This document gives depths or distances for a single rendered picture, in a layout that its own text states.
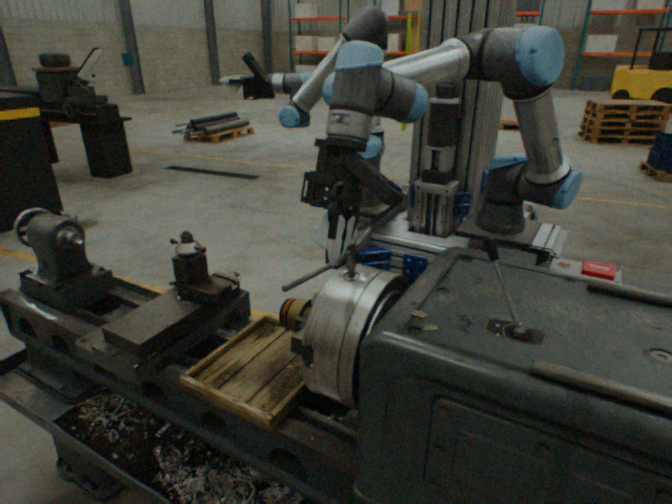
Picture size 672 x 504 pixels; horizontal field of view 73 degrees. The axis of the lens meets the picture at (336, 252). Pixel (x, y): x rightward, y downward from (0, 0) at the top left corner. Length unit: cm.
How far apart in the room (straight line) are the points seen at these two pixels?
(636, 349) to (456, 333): 27
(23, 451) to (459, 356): 225
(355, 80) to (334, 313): 45
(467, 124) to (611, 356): 102
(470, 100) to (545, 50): 55
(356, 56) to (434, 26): 91
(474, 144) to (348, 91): 94
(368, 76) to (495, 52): 44
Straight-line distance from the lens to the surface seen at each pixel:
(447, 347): 75
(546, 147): 128
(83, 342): 153
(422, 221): 169
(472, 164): 165
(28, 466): 259
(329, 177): 75
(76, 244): 177
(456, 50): 115
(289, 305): 112
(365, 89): 76
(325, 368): 95
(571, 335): 85
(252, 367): 130
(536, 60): 110
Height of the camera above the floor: 169
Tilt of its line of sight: 25 degrees down
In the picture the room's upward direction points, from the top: straight up
